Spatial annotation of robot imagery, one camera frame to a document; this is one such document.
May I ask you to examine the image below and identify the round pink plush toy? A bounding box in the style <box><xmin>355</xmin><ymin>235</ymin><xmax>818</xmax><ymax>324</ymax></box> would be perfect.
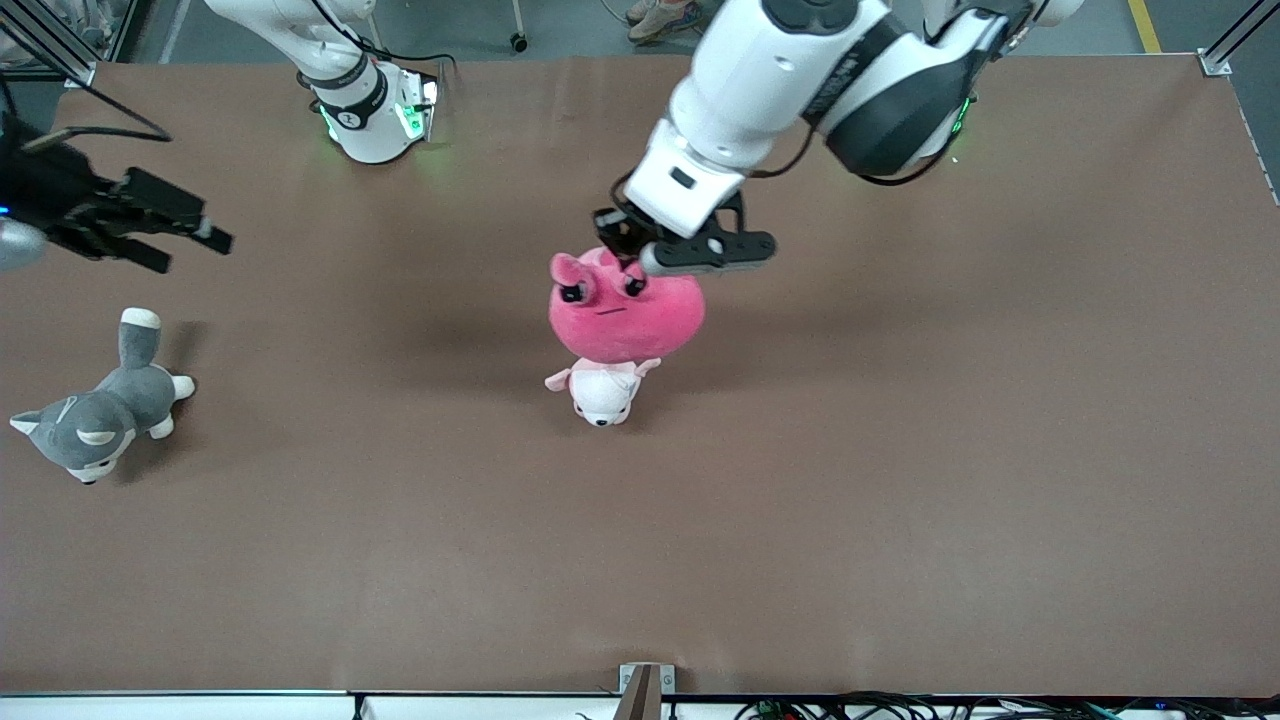
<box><xmin>548</xmin><ymin>248</ymin><xmax>706</xmax><ymax>364</ymax></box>

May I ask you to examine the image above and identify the white pink puppy plush toy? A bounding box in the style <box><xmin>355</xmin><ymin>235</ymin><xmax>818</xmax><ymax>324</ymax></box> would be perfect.
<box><xmin>544</xmin><ymin>357</ymin><xmax>663</xmax><ymax>428</ymax></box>

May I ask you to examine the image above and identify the grey husky plush toy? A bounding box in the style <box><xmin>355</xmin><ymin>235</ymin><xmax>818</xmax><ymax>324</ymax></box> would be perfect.
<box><xmin>10</xmin><ymin>308</ymin><xmax>196</xmax><ymax>486</ymax></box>

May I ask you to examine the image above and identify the metal storage rack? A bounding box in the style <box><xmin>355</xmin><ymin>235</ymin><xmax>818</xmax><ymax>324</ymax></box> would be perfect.
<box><xmin>60</xmin><ymin>0</ymin><xmax>156</xmax><ymax>63</ymax></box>

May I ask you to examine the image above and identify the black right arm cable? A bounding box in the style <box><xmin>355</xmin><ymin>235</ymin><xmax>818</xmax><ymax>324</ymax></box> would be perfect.
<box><xmin>0</xmin><ymin>75</ymin><xmax>173</xmax><ymax>151</ymax></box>

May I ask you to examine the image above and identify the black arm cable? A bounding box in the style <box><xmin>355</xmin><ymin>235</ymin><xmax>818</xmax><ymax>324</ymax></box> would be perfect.
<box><xmin>0</xmin><ymin>75</ymin><xmax>173</xmax><ymax>151</ymax></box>
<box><xmin>745</xmin><ymin>95</ymin><xmax>991</xmax><ymax>188</ymax></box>

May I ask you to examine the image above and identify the aluminium frame corner post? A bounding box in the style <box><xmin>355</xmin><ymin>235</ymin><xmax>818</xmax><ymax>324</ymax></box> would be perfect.
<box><xmin>0</xmin><ymin>0</ymin><xmax>98</xmax><ymax>89</ymax></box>
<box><xmin>1198</xmin><ymin>0</ymin><xmax>1280</xmax><ymax>77</ymax></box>

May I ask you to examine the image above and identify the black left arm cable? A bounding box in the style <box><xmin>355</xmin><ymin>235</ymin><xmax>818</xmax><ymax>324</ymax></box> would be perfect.
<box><xmin>745</xmin><ymin>95</ymin><xmax>991</xmax><ymax>188</ymax></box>

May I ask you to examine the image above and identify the metal table edge bracket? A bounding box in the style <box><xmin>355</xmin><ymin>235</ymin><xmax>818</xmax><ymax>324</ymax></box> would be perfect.
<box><xmin>618</xmin><ymin>663</ymin><xmax>677</xmax><ymax>720</ymax></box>

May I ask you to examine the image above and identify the black cable bundle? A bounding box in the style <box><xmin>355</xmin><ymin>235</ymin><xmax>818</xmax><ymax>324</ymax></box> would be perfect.
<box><xmin>735</xmin><ymin>692</ymin><xmax>1280</xmax><ymax>720</ymax></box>

